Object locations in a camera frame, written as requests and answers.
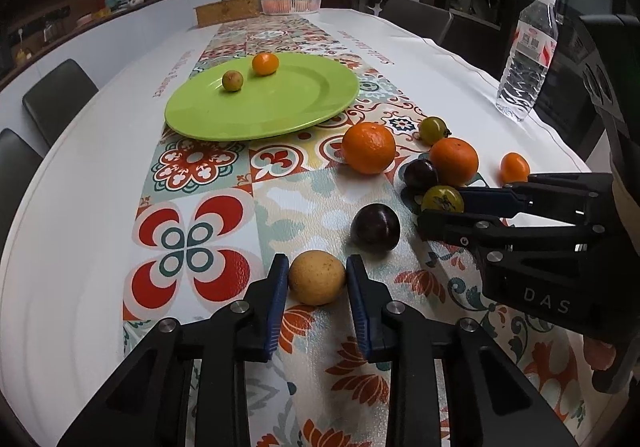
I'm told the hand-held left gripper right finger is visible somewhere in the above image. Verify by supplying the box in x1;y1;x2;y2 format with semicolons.
346;254;580;447

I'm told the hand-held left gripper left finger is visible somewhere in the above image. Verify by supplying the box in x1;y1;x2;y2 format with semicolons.
55;253;291;447

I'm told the large orange mandarin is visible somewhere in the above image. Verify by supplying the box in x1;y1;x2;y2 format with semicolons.
341;122;397;175

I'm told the dark purple plum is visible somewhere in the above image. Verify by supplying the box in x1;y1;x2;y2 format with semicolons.
350;203;401;252
403;158;440;192

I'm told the green tomato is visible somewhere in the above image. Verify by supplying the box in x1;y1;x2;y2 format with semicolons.
421;184;465;215
418;116;451;145

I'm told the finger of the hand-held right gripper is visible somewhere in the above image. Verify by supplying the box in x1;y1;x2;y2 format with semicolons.
417;208;609;255
456;172;609;226

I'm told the green plate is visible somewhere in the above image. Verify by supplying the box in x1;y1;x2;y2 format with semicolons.
164;52;361;143

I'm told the white sideboard counter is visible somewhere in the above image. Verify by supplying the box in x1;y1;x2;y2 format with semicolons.
0;0;251;95

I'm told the small orange mandarin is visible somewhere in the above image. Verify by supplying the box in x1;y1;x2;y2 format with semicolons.
251;52;279;76
500;152;531;185

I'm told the patterned white tablecloth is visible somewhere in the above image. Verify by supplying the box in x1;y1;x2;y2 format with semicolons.
0;7;616;447

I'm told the clear plastic food container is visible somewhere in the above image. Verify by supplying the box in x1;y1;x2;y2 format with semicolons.
259;0;326;16

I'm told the medium orange mandarin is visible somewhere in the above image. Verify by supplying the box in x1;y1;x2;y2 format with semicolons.
429;138;480;188

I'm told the clear plastic water bottle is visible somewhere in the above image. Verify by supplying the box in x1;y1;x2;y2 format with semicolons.
495;0;559;123

